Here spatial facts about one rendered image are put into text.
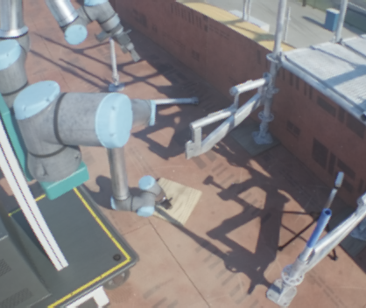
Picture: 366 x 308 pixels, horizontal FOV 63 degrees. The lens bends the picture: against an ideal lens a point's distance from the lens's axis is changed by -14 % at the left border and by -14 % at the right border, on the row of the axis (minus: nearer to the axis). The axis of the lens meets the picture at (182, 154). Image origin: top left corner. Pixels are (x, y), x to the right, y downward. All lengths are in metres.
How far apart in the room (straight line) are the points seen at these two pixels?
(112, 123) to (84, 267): 0.94
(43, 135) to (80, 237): 0.89
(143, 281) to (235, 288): 0.51
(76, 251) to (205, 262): 0.74
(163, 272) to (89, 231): 0.49
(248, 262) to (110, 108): 1.38
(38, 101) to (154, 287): 1.29
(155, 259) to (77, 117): 1.27
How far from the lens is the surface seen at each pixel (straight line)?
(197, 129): 2.18
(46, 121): 0.94
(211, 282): 1.93
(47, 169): 1.05
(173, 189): 2.28
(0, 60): 1.36
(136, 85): 3.36
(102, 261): 1.66
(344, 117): 2.21
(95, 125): 0.88
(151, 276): 1.95
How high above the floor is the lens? 1.74
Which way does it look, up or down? 43 degrees down
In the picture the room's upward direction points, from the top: straight up
